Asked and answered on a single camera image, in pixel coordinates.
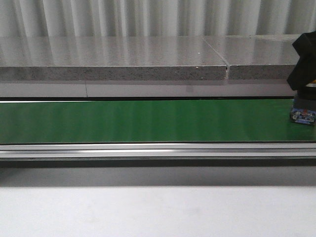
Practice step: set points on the yellow mushroom push button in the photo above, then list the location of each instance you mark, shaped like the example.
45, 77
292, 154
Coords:
303, 109

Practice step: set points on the white pleated curtain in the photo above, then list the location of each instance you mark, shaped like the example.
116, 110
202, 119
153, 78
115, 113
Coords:
39, 18

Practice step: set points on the grey stone slab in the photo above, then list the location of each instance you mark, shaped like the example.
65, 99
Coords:
109, 59
256, 57

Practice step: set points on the grey stone slab left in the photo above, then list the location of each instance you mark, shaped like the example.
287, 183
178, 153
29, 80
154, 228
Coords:
109, 59

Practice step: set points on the green conveyor belt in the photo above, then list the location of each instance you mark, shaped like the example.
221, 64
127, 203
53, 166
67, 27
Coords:
227, 120

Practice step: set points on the grey stone slab right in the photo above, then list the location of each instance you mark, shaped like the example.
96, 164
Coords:
256, 57

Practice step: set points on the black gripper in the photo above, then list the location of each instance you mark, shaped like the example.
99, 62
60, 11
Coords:
305, 70

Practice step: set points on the aluminium conveyor side rail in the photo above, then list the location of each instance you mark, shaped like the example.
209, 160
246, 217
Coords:
156, 151

